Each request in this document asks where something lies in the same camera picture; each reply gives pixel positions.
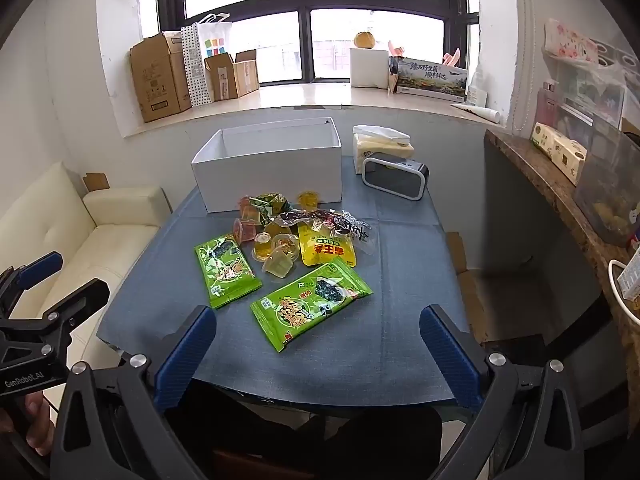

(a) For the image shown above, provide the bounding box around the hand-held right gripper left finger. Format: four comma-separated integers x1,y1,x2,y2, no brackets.
50,305,218,480

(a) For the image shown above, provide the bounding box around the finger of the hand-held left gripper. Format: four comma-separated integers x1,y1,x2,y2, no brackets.
0,251,64,318
0,278,111,361

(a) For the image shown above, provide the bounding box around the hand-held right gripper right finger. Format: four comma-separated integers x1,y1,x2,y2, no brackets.
419,304,586,480

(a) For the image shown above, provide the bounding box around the yellow snack packet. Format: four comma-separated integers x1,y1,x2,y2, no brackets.
297,222,357,267

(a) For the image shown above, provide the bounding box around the white cardboard box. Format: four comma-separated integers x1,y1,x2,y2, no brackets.
191,116,344,214

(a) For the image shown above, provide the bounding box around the clear packet of dark snacks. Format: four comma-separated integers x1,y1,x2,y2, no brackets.
330,212,377,256
272,208,351,233

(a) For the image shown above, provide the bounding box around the person's left hand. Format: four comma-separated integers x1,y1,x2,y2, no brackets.
22,389,57,456

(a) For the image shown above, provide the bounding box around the cream sofa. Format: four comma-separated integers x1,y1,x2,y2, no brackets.
0,161,173,401

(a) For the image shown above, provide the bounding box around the green seaweed snack packet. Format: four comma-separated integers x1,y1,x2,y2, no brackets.
194,233,264,310
249,259,374,356

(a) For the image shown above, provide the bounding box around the cardboard scrap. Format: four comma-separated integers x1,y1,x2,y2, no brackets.
81,172,111,193

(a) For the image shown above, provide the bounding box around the pile of jelly cups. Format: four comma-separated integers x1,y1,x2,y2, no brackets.
234,189,323,281

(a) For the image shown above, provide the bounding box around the small white carton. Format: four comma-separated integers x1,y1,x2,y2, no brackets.
616,247,640,303

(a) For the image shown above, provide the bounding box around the tall brown cardboard box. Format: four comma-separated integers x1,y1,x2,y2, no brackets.
129,31,193,124

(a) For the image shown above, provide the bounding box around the clear plastic container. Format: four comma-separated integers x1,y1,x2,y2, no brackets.
574,120,640,248

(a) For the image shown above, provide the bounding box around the beige tissue packet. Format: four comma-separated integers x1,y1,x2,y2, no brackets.
530,122,588,186

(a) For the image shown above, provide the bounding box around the white tube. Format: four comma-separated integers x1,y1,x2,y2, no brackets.
450,103,501,124

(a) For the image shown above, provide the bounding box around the polka-dot paper bag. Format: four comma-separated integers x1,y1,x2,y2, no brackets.
180,24,213,107

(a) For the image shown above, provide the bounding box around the white bottle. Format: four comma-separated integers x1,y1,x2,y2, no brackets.
466,71,488,107

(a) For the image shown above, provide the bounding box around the pink box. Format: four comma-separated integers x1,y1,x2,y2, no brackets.
534,81,563,136

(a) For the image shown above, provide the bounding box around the small open cardboard box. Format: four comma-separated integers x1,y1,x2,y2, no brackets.
204,50,260,102

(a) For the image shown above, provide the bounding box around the landscape printed box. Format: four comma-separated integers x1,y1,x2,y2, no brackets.
389,56,470,102

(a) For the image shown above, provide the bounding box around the white bag with coloured squares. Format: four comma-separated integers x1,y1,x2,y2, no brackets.
196,11,236,61

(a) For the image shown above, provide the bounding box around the marble window sill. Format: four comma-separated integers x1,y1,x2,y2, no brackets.
121,79,501,140

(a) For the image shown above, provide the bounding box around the white foam box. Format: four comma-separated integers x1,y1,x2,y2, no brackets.
349,48,391,89

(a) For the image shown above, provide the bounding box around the floral tissue pack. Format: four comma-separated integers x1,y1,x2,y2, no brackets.
544,17,601,63

